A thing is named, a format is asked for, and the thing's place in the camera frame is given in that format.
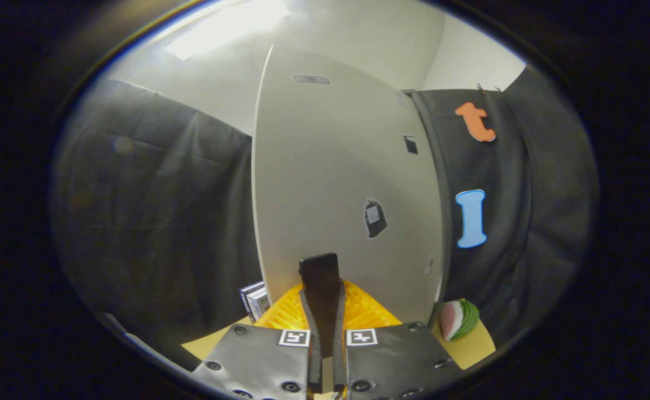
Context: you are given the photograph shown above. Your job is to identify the toy watermelon slice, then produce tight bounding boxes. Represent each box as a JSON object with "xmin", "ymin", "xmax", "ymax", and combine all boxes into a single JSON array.
[{"xmin": 439, "ymin": 299, "xmax": 480, "ymax": 342}]

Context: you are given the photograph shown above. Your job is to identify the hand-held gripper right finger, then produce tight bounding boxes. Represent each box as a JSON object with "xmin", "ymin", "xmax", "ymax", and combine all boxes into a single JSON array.
[{"xmin": 321, "ymin": 253, "xmax": 464, "ymax": 400}]

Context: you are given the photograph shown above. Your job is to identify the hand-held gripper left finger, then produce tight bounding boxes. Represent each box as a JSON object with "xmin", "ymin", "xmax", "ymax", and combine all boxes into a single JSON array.
[{"xmin": 192, "ymin": 253, "xmax": 326, "ymax": 400}]

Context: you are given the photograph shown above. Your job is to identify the black backdrop cloth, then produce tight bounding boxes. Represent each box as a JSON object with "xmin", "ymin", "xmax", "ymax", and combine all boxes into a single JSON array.
[{"xmin": 50, "ymin": 64, "xmax": 601, "ymax": 368}]

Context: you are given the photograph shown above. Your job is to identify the white shoe cabinet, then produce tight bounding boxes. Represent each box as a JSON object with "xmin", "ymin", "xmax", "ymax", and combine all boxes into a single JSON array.
[{"xmin": 251, "ymin": 44, "xmax": 449, "ymax": 329}]

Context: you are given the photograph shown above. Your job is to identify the blue white small box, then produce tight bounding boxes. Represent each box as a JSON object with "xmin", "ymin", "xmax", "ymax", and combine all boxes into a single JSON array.
[
  {"xmin": 239, "ymin": 281, "xmax": 264, "ymax": 315},
  {"xmin": 247, "ymin": 288, "xmax": 271, "ymax": 323}
]

